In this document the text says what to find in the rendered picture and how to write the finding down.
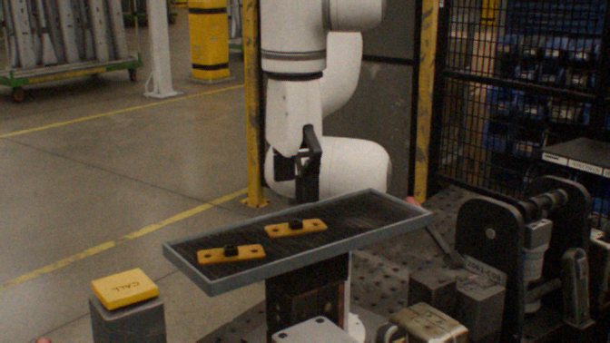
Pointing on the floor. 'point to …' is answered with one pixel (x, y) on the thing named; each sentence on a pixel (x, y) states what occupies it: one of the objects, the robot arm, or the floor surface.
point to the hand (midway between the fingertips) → (295, 184)
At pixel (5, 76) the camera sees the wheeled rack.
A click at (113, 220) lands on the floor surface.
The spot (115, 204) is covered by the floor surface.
